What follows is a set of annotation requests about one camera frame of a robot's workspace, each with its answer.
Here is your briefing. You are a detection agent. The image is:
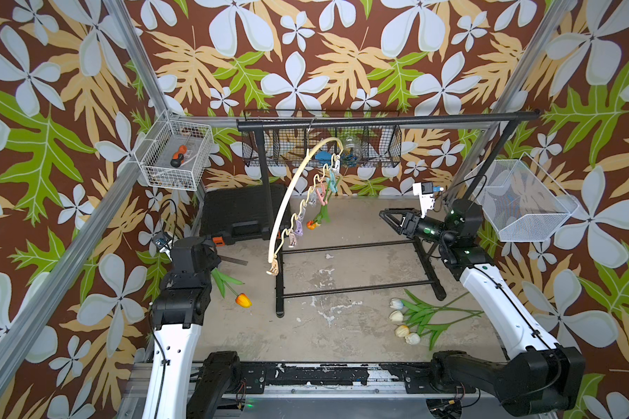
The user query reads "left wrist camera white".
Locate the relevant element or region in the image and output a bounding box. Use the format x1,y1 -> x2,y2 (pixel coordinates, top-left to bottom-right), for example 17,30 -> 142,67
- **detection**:
151,231 -> 173,253

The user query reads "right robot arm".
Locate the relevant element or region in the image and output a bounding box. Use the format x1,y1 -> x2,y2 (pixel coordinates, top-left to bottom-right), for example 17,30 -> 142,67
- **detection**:
379,199 -> 585,417

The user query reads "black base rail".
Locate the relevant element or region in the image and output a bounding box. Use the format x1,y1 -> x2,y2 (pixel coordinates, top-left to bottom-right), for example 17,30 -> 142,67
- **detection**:
195,360 -> 477,395

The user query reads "white mesh basket right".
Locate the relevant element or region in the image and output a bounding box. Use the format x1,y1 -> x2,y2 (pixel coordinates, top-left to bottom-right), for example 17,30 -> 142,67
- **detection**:
473,153 -> 580,243

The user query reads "metal ruler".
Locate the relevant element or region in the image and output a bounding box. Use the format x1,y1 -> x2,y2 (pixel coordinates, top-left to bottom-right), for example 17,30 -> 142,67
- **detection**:
218,255 -> 248,266

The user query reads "blue object in basket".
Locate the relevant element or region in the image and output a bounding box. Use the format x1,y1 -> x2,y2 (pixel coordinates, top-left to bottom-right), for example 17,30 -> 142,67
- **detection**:
314,151 -> 333,164

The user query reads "clear plastic jar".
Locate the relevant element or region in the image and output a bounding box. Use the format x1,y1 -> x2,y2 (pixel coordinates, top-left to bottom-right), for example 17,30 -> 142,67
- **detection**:
340,135 -> 363,168

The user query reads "black wire wall basket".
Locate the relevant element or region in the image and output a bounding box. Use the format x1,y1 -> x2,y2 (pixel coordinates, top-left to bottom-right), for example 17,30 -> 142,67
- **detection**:
238,117 -> 403,168

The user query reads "orange tulip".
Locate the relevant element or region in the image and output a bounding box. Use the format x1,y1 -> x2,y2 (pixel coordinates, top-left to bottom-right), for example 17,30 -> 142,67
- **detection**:
307,181 -> 338,230

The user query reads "black plastic tool case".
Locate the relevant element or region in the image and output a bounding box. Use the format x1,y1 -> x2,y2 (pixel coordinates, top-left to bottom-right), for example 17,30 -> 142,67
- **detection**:
200,186 -> 274,245

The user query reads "black metal clothes rack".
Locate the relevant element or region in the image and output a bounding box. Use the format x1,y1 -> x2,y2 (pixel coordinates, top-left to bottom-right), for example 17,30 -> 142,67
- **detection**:
237,108 -> 540,317

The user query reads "cream clip hanger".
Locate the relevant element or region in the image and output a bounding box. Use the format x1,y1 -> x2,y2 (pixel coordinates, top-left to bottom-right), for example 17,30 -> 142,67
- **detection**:
267,137 -> 344,277

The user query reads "white wire basket left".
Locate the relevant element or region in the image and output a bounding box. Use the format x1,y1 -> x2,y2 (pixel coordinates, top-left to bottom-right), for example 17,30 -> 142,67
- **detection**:
136,113 -> 213,191

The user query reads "red black screwdriver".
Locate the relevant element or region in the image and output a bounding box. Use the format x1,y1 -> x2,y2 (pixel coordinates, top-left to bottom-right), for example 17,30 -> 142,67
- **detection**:
171,145 -> 188,169

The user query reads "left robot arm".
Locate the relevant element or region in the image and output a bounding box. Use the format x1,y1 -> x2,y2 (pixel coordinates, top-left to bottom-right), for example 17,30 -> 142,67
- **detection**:
143,237 -> 240,418

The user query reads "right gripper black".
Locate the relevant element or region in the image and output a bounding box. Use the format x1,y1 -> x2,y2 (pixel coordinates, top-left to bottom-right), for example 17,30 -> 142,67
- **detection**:
383,209 -> 458,251

